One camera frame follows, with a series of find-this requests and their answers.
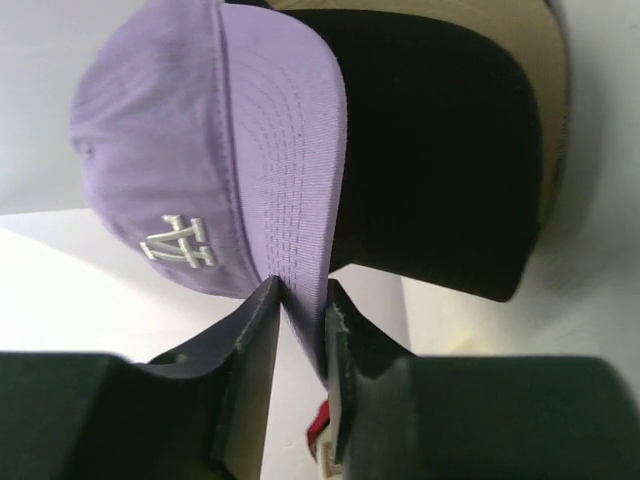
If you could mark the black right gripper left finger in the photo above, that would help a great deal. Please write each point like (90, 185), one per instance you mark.
(197, 411)

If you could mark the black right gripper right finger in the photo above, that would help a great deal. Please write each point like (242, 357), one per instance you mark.
(398, 415)

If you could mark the black baseball cap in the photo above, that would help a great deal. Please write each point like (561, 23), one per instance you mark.
(378, 134)

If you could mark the purple baseball cap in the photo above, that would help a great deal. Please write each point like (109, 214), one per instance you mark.
(213, 140)

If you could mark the beige baseball cap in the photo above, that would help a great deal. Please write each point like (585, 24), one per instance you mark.
(528, 30)

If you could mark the red baseball cap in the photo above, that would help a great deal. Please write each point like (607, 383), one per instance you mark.
(318, 425)

